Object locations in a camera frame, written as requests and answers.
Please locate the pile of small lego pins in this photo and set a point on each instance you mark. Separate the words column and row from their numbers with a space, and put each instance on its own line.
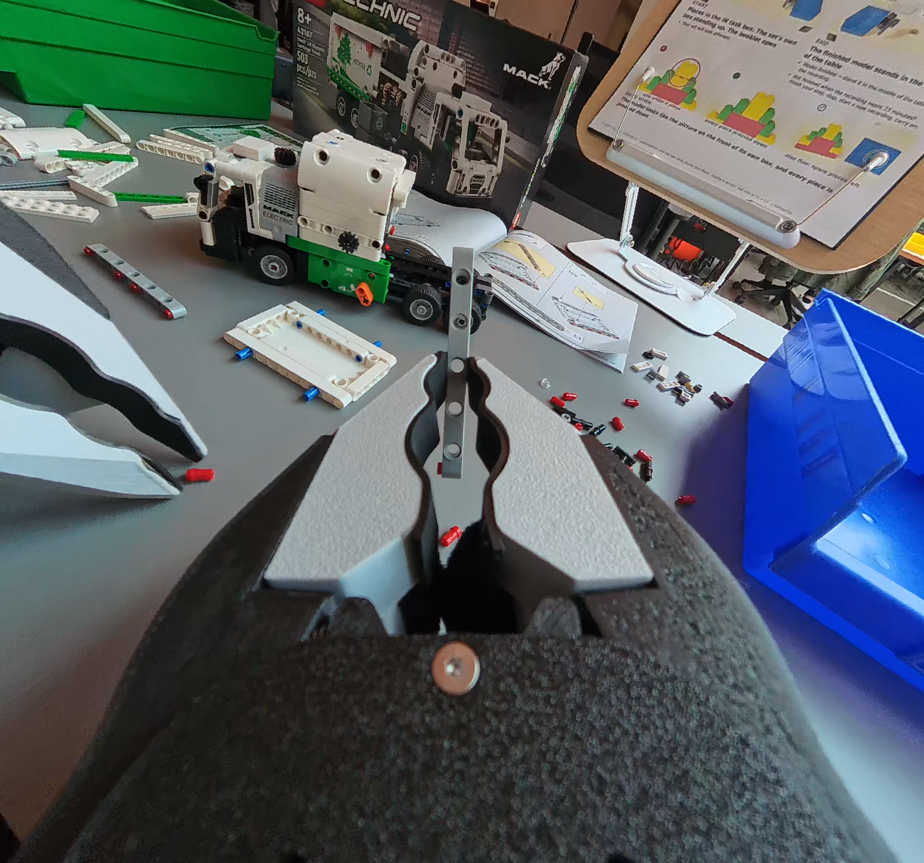
column 577, row 415

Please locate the white lego panel frame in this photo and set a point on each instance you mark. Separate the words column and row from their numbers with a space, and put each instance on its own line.
column 310, row 350

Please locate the pile of small lego tiles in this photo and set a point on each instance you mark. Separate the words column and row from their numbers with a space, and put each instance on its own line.
column 668, row 376

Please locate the red lego pin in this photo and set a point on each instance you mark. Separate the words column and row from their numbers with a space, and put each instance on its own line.
column 198, row 474
column 450, row 536

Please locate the white green lego truck model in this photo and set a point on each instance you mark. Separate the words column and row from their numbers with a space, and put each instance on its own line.
column 339, row 184

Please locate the blue plastic bin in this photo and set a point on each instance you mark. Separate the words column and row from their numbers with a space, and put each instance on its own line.
column 830, row 408

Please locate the dark lego piece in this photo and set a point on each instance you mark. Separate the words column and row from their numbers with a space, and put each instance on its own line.
column 722, row 399

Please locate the pile of white lego beams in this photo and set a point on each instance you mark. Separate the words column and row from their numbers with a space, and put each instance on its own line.
column 94, row 170

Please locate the printed instruction sheet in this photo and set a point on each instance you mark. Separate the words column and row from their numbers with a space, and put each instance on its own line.
column 758, row 47

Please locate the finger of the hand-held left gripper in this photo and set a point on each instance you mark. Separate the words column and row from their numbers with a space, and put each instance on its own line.
column 72, row 459
column 65, row 311

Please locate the nested green plastic bins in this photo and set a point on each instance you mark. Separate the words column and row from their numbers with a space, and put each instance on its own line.
column 130, row 47

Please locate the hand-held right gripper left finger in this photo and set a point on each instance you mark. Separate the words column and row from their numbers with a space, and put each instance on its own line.
column 361, row 502

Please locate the grey lego beam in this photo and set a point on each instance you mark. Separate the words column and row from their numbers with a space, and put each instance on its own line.
column 133, row 278
column 455, row 408

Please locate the dark lego set box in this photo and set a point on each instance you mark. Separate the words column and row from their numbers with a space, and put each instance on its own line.
column 447, row 33

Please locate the black office chair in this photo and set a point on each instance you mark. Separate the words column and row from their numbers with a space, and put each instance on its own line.
column 772, row 289

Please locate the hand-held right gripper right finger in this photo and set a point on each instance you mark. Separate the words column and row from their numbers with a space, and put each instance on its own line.
column 563, row 502

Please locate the lego instruction booklet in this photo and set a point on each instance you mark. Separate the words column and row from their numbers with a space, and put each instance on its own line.
column 563, row 292

